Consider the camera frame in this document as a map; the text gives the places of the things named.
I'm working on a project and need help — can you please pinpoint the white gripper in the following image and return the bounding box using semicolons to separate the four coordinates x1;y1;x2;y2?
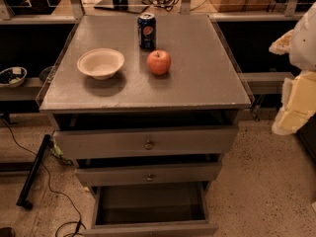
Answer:
269;3;316;135

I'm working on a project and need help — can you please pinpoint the grey bottom drawer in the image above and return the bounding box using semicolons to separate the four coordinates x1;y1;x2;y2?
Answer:
83;183;218;237

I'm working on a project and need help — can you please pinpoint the grey drawer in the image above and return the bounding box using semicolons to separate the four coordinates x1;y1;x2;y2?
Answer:
83;183;218;237
54;125;238;159
75;163;221;187

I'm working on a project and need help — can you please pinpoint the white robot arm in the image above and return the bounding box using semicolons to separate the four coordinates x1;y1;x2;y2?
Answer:
269;3;316;135

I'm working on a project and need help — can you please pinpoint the grey middle drawer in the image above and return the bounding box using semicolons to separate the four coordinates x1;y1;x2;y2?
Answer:
75;163;221;187

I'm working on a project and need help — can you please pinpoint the grey drawer cabinet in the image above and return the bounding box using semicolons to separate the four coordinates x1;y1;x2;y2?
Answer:
35;14;255;196

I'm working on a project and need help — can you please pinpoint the grey top drawer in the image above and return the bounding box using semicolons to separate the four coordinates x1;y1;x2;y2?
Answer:
54;125;238;159

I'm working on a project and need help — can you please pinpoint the red apple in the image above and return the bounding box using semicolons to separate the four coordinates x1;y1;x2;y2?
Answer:
147;50;171;75

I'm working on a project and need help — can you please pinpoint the blue pepsi can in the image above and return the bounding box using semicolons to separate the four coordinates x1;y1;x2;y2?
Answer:
137;13;156;50

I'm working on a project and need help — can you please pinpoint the beige paper bowl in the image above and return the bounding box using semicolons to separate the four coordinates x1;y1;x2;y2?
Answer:
77;48;124;80

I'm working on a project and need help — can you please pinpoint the black monitor stand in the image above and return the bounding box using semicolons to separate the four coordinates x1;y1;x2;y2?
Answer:
94;0;148;14

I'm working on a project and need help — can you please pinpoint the white bowl with items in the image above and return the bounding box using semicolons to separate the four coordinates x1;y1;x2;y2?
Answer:
0;67;28;88

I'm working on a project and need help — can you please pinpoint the black bar on floor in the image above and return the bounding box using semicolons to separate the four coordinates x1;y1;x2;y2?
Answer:
16;134;50;210

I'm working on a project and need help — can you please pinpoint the dark shoe tip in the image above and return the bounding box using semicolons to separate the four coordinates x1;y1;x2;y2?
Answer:
0;227;15;237

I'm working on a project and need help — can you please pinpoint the black floor cable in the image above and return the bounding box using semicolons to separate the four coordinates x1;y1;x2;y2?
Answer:
0;117;87;237

